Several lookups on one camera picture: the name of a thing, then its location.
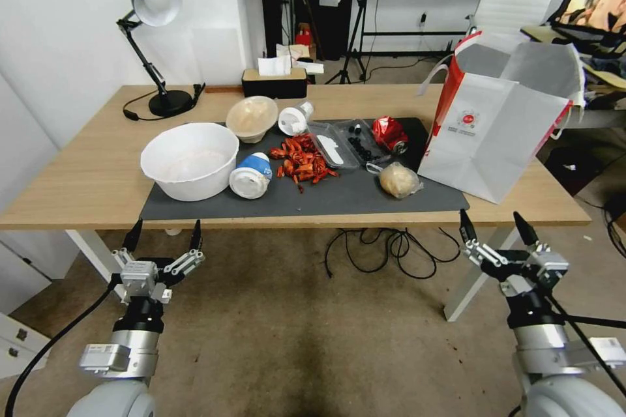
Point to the white tissue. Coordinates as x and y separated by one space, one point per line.
274 66

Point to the black tripod stand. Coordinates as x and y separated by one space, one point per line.
359 21

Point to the white drawer cabinet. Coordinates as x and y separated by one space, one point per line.
19 270

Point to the large white paper bowl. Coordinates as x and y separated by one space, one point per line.
188 163

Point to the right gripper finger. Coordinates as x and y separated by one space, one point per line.
527 236
467 233

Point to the black tissue box wooden lid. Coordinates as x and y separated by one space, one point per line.
274 87

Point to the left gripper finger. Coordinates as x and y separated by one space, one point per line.
195 241
133 240

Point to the clear plastic clamshell container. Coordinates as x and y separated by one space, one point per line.
342 146

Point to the crushed red drink can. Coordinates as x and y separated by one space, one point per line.
389 131

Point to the bun in clear plastic bag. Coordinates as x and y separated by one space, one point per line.
398 181

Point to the white plastic cup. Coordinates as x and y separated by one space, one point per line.
293 119

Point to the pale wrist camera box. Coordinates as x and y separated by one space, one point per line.
139 274
550 266

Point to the red crayfish shell pile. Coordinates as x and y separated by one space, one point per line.
303 160

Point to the dark grey table mat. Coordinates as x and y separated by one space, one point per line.
293 204

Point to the beige bowl with clear lid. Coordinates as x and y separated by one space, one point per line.
252 116

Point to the blue and white paper cup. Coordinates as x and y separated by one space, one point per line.
250 177

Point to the white foam sheet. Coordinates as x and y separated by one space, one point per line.
518 1

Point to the white and red delivery bag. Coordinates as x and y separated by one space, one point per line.
489 143

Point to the wooden table with white legs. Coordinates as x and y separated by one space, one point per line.
88 168

